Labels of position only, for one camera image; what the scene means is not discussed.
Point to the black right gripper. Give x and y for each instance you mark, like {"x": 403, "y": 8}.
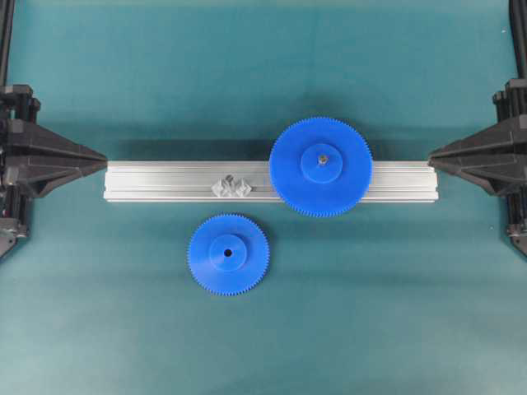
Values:
{"x": 500, "y": 138}

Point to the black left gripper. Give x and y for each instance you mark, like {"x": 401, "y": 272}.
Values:
{"x": 43, "y": 162}

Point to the small blue gear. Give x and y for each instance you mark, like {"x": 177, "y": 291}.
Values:
{"x": 228, "y": 254}

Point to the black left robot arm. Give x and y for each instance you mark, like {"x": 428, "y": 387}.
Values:
{"x": 6, "y": 41}

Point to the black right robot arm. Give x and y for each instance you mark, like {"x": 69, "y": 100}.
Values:
{"x": 495, "y": 158}

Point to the large blue gear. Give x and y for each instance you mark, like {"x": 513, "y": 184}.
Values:
{"x": 320, "y": 190}

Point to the aluminium extrusion rail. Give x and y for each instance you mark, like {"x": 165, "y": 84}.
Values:
{"x": 191, "y": 181}

